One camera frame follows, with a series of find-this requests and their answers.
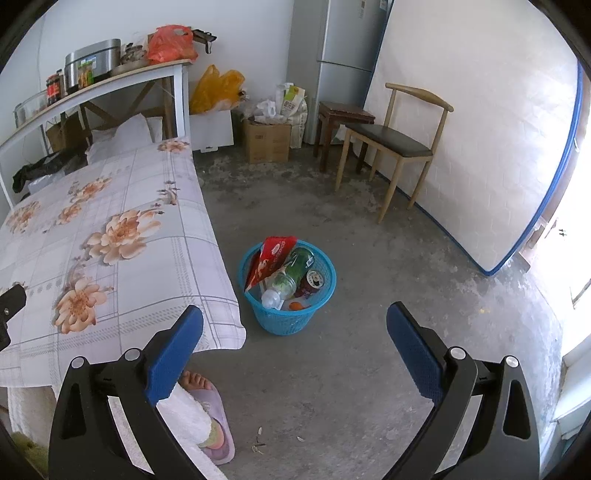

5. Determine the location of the wooden chair with dark seat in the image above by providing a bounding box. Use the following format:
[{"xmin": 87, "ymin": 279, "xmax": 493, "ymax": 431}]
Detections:
[{"xmin": 335, "ymin": 83, "xmax": 454, "ymax": 224}]

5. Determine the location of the white flat box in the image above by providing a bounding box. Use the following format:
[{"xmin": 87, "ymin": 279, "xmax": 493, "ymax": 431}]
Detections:
[{"xmin": 28, "ymin": 173, "xmax": 70, "ymax": 195}]

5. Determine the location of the dark wooden stool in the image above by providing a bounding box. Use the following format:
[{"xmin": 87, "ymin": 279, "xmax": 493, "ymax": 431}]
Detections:
[{"xmin": 314, "ymin": 100, "xmax": 376, "ymax": 174}]

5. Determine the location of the white carton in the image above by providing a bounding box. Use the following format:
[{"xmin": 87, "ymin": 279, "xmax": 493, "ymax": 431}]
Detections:
[{"xmin": 189, "ymin": 108, "xmax": 234, "ymax": 153}]

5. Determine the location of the blue plastic basket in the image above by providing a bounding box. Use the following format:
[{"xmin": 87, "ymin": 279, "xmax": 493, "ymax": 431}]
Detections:
[{"xmin": 239, "ymin": 239, "xmax": 337, "ymax": 335}]

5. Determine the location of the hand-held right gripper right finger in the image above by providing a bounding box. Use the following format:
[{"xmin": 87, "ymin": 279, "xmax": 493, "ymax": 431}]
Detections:
[{"xmin": 383, "ymin": 302, "xmax": 541, "ymax": 480}]

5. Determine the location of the purple slipper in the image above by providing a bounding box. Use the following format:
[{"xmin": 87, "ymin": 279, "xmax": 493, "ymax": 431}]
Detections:
[{"xmin": 185, "ymin": 388, "xmax": 236, "ymax": 466}]

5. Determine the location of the white table with wooden top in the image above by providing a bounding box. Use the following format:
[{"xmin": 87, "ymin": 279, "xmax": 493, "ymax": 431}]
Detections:
[{"xmin": 0, "ymin": 59, "xmax": 194, "ymax": 208}]

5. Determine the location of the dark sauce jar red label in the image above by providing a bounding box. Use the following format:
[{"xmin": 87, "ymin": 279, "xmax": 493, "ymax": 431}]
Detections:
[{"xmin": 45, "ymin": 69, "xmax": 64, "ymax": 103}]

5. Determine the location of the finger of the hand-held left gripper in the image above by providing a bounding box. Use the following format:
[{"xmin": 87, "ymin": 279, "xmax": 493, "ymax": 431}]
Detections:
[{"xmin": 0, "ymin": 284, "xmax": 26, "ymax": 352}]

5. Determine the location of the black cloth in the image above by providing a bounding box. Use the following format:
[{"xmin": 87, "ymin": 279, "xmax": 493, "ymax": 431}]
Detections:
[{"xmin": 11, "ymin": 152, "xmax": 86, "ymax": 193}]

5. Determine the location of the steel rice cooker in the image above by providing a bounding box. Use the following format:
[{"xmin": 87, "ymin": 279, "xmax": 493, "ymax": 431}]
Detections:
[{"xmin": 64, "ymin": 39, "xmax": 122, "ymax": 93}]

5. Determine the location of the person's foot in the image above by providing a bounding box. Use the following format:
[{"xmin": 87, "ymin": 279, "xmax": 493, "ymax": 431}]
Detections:
[{"xmin": 178, "ymin": 371, "xmax": 215, "ymax": 393}]

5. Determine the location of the green plastic bottle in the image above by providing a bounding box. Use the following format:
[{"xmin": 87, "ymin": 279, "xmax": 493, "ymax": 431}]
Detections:
[{"xmin": 261, "ymin": 247, "xmax": 316, "ymax": 310}]

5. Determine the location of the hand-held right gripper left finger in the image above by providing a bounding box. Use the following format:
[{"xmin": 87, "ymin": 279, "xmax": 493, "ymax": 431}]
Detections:
[{"xmin": 48, "ymin": 305, "xmax": 205, "ymax": 480}]

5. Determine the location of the white fuzzy clothing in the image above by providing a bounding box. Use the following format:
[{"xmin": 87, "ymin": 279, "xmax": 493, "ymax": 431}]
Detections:
[{"xmin": 7, "ymin": 383, "xmax": 227, "ymax": 480}]

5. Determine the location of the glass bowl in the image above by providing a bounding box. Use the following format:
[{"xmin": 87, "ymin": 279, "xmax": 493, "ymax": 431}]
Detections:
[{"xmin": 13, "ymin": 90, "xmax": 49, "ymax": 126}]

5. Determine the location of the yellow plastic bag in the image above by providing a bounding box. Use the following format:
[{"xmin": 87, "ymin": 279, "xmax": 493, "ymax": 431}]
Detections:
[{"xmin": 189, "ymin": 65, "xmax": 245, "ymax": 114}]

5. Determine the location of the red plastic bag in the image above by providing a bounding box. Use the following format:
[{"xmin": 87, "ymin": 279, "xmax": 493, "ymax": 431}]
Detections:
[{"xmin": 147, "ymin": 25, "xmax": 199, "ymax": 65}]

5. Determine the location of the red snack packet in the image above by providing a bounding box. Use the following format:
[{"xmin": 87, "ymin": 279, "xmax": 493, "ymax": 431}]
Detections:
[{"xmin": 244, "ymin": 235, "xmax": 298, "ymax": 292}]

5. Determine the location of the grey refrigerator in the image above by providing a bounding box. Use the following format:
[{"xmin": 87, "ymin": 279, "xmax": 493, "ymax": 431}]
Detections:
[{"xmin": 286, "ymin": 0, "xmax": 393, "ymax": 148}]

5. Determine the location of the red drink can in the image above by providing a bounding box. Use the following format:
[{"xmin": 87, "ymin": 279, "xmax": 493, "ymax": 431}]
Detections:
[{"xmin": 294, "ymin": 269, "xmax": 326, "ymax": 300}]

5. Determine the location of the white mattress blue trim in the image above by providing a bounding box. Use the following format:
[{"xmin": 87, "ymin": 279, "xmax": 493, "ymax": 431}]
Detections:
[{"xmin": 365, "ymin": 0, "xmax": 585, "ymax": 277}]

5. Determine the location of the white sack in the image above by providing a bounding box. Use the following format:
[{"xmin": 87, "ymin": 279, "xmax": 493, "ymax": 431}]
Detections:
[{"xmin": 87, "ymin": 114, "xmax": 163, "ymax": 163}]

